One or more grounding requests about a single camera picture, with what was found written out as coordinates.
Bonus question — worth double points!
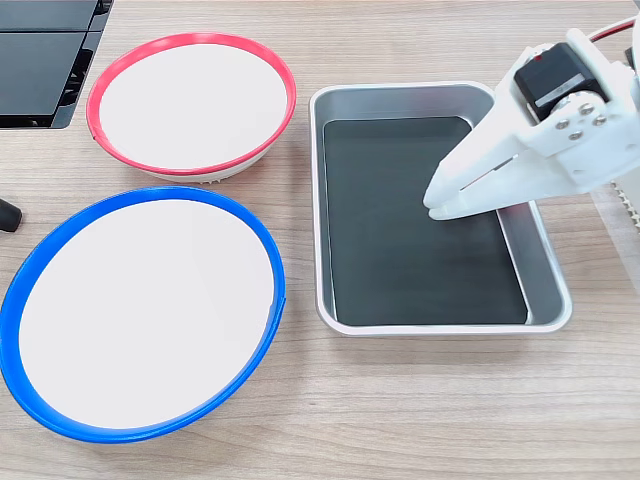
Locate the silver metal tray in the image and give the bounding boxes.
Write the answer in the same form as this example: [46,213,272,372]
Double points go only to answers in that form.
[308,80,574,337]

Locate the white dish with red rim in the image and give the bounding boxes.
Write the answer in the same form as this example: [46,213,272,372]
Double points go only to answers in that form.
[85,32,298,184]

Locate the white dish with blue rim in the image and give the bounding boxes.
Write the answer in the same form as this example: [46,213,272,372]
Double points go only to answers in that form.
[0,185,288,445]

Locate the translucent white tape sheet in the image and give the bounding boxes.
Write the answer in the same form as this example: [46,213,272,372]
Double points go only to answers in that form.
[589,185,640,292]

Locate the black mat liner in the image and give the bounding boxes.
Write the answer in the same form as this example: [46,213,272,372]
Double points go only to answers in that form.
[322,116,530,327]

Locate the black flat panel device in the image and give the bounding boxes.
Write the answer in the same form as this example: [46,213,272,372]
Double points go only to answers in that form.
[0,0,114,131]

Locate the black rubber foot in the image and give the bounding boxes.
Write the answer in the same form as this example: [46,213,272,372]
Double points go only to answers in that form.
[0,197,24,234]

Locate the red white black servo cable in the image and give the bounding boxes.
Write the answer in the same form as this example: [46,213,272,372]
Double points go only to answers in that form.
[587,14,640,44]

